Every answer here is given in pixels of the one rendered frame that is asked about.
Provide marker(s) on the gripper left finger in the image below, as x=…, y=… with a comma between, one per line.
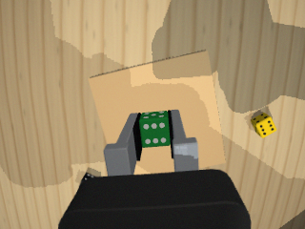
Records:
x=121, y=157

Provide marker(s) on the green die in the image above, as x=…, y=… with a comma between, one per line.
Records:
x=154, y=129

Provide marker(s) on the tan square mat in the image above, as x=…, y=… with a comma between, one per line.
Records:
x=183, y=83

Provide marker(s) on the black die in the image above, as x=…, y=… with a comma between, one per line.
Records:
x=85, y=177

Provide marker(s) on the yellow die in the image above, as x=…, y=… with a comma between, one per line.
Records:
x=263, y=125

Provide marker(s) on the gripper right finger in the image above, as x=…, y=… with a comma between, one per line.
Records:
x=184, y=149

